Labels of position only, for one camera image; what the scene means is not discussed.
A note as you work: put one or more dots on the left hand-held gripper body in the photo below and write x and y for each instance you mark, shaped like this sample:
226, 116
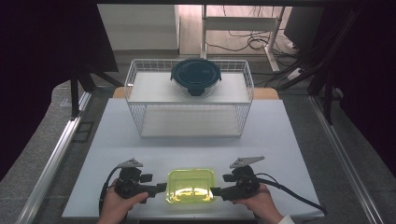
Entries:
129, 185

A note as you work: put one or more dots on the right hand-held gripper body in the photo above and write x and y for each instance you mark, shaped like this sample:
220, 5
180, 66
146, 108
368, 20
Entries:
246, 183

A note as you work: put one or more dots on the yellow-green transparent plastic container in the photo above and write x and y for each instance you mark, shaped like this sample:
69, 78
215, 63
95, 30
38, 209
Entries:
190, 183

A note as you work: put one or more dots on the round container with dark lid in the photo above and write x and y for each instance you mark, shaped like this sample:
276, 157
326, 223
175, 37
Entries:
195, 74

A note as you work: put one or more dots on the person's left hand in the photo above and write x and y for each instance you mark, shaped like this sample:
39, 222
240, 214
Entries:
115, 207

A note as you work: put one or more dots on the person's right hand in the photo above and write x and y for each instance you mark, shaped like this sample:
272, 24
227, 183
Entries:
261, 205

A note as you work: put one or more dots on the wooden board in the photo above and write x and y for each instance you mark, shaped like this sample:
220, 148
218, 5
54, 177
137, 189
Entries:
267, 93

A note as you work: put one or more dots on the black stand legs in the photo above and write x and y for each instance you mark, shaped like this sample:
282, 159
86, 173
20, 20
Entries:
327, 99
74, 96

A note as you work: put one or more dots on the white power strip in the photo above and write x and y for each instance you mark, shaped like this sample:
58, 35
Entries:
294, 74

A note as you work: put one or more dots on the dark curtain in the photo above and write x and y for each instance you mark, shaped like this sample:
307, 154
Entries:
37, 62
370, 77

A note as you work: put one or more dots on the white cabinet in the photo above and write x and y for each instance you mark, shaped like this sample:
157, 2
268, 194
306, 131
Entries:
140, 28

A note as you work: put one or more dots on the aluminium frame rail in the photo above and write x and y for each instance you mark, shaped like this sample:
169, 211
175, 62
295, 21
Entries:
53, 165
345, 161

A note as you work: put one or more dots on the white desk frame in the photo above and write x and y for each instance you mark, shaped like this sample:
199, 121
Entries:
239, 23

